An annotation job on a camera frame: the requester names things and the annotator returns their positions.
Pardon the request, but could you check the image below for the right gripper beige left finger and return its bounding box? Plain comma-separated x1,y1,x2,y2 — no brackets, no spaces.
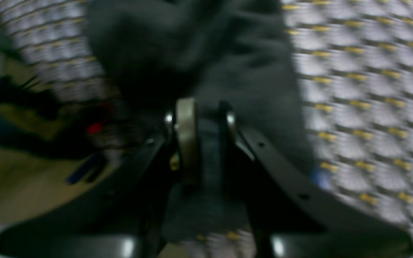
175,98,199,186

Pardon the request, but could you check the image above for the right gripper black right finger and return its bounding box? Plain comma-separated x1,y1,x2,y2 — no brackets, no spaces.
218,101,237,194

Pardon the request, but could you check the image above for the dark grey T-shirt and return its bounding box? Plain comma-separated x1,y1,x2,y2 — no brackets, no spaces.
85,0,315,242

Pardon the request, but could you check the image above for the fan-patterned tablecloth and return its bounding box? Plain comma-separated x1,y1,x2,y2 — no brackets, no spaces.
0,0,413,258

